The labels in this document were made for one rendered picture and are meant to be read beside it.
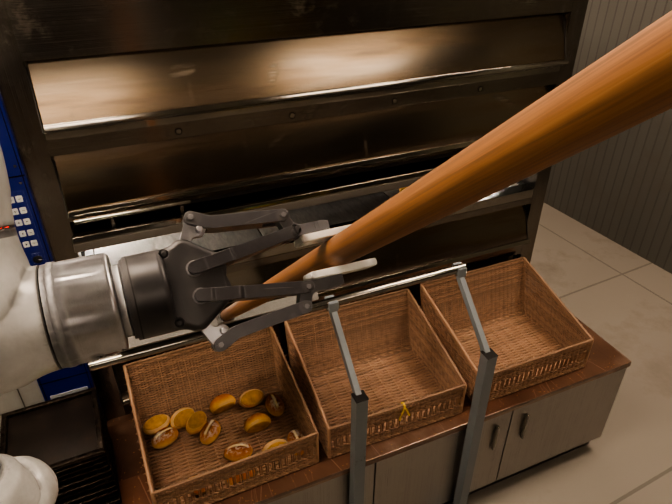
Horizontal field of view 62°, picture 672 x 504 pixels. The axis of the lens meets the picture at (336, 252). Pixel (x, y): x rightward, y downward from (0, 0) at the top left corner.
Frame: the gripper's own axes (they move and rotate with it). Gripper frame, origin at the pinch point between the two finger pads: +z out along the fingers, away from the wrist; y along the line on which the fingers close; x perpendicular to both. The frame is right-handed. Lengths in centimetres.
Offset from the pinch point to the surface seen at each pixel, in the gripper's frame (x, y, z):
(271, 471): -142, 53, 10
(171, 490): -136, 46, -21
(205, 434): -159, 37, -6
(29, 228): -125, -39, -43
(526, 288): -165, 20, 147
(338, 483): -146, 65, 33
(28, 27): -93, -81, -30
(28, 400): -170, 9, -60
